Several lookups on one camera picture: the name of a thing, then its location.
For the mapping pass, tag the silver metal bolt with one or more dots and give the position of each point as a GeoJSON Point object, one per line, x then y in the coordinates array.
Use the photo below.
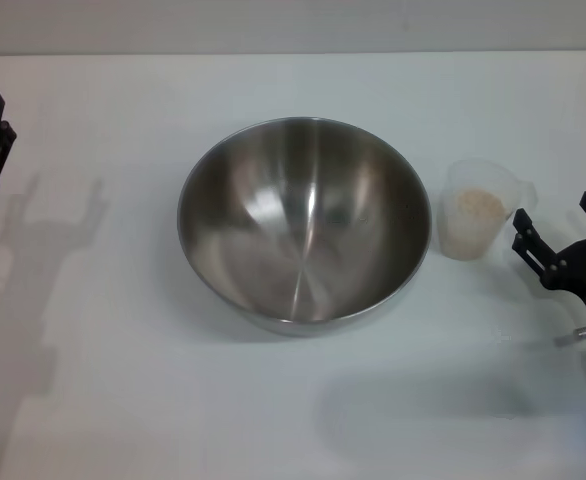
{"type": "Point", "coordinates": [583, 330]}

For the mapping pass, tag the translucent plastic measuring cup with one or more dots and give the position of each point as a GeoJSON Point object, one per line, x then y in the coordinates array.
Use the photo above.
{"type": "Point", "coordinates": [465, 172]}

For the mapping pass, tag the beige uncooked rice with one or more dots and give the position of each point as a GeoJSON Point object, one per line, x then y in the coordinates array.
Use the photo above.
{"type": "Point", "coordinates": [473, 220]}

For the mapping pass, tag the stainless steel mixing bowl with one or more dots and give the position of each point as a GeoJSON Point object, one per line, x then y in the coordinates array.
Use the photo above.
{"type": "Point", "coordinates": [303, 240]}

